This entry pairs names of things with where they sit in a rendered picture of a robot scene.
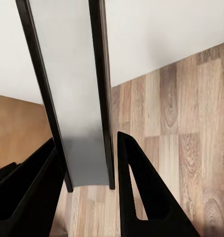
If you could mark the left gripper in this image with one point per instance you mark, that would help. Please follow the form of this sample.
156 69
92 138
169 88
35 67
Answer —
7 169

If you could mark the hardback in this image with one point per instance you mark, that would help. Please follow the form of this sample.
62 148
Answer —
68 46

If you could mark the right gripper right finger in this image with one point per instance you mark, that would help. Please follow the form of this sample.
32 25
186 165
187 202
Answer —
165 216

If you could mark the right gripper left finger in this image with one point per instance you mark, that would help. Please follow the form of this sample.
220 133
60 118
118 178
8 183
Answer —
29 194

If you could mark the sliding door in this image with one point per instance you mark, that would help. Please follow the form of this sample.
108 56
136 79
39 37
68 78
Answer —
23 129

